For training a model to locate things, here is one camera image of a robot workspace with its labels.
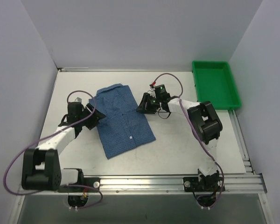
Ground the blue checkered long sleeve shirt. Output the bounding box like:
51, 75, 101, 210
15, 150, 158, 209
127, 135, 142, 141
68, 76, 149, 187
89, 84, 156, 159

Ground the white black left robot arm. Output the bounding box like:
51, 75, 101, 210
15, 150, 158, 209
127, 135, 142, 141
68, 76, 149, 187
21, 102, 106, 192

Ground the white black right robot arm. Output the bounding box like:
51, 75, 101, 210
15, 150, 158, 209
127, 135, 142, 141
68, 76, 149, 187
136, 84, 223, 191

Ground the green plastic bin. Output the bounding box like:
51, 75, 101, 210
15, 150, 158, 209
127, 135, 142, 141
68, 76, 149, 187
192, 61, 242, 110

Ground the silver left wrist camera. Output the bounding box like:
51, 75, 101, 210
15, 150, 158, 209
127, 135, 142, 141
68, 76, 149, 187
74, 97, 82, 103

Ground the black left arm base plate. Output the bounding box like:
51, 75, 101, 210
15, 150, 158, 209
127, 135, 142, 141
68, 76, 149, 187
57, 177, 101, 193

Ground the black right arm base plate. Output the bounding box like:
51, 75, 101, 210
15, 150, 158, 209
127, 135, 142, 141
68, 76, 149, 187
183, 176, 223, 193

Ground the aluminium front frame rail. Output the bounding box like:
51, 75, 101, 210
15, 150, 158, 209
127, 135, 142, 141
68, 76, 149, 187
16, 174, 268, 196

